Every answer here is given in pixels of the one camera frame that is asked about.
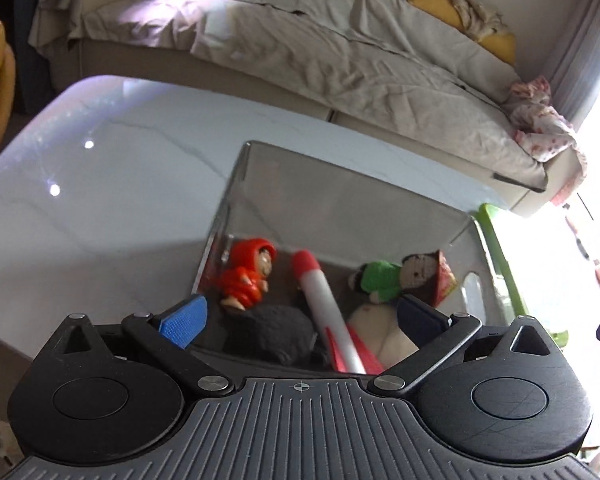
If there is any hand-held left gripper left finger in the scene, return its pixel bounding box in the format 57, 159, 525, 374
37, 294, 236, 397

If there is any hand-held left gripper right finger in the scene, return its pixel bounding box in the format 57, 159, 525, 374
369, 295, 566, 397

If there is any green storage box lid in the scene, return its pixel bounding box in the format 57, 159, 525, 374
472, 203, 569, 346

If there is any transparent storage box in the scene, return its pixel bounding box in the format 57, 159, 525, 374
190, 141, 508, 376

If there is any white marble desktop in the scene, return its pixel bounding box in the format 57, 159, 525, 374
0, 75, 526, 421

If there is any cream plush toy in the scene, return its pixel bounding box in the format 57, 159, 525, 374
344, 302, 421, 370

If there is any green-clothed doll with hat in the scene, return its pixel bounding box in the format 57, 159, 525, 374
348, 250, 458, 308

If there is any red hooded doll figure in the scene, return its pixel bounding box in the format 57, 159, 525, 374
215, 237, 280, 313

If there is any black plush toy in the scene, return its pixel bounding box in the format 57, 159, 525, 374
222, 304, 327, 367

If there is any red and white toy rocket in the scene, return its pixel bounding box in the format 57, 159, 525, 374
291, 249, 368, 375

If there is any pink patterned cloth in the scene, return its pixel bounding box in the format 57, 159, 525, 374
502, 76, 588, 163

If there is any beige covered sofa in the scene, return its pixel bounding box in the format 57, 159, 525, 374
30, 0, 548, 192

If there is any crumpled beige cloth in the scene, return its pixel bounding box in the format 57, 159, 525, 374
452, 0, 509, 42

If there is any grey curtain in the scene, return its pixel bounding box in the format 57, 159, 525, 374
545, 0, 600, 126

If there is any yellow pillow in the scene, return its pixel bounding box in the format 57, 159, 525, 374
407, 0, 517, 66

